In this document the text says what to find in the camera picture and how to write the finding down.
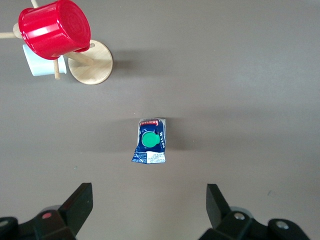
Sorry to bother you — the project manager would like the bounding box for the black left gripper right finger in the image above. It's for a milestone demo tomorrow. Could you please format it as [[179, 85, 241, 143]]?
[[198, 183, 311, 240]]

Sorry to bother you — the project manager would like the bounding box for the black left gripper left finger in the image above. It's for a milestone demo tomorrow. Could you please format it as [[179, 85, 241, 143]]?
[[0, 182, 94, 240]]

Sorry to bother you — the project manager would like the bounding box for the blue white milk carton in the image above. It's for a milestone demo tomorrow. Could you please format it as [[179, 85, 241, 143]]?
[[131, 117, 167, 165]]

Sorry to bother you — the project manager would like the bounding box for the white cup on mug tree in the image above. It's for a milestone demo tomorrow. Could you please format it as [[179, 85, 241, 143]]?
[[22, 43, 68, 77]]

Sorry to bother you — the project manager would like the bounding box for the red plastic cup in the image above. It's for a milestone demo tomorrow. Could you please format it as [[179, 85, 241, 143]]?
[[18, 0, 92, 61]]

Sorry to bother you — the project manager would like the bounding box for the brown table cover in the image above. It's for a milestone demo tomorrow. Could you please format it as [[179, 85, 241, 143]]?
[[0, 0, 320, 240]]

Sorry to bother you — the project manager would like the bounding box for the wooden mug tree stand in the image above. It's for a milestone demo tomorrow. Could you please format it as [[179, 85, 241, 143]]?
[[0, 0, 114, 85]]

